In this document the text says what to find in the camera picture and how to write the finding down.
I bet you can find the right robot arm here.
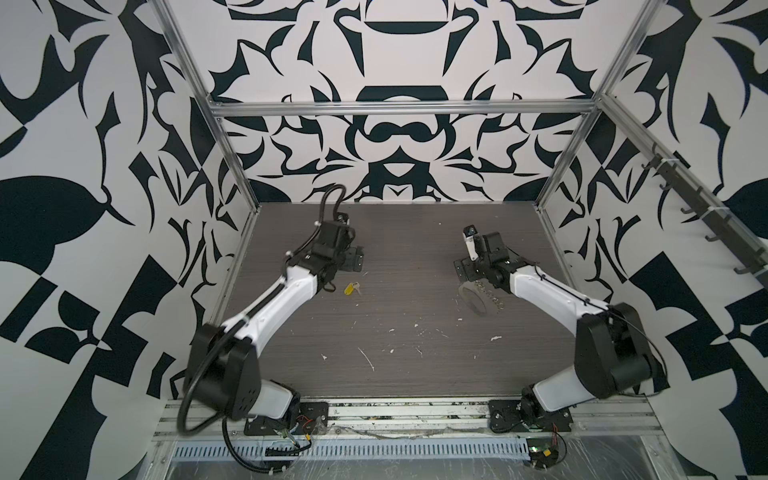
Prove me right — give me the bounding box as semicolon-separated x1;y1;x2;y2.
454;225;666;421

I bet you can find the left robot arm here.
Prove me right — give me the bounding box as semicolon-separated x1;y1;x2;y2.
177;213;363;435

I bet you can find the green circuit board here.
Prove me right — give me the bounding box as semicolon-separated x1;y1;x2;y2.
526;439;567;471

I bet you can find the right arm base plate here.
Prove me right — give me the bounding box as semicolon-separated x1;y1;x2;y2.
487;397;572;434

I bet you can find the aluminium front rail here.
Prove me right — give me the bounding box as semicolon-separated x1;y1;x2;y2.
149;393;664;443

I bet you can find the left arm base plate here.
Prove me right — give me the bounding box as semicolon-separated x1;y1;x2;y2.
243;401;330;436

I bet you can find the black corrugated cable hose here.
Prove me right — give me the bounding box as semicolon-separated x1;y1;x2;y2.
176;183;349;475

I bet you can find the white slotted cable duct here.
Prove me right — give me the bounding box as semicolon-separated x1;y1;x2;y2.
167;436;532;462

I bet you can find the dark wall hook rack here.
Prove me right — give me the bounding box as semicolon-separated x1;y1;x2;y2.
640;143;767;289

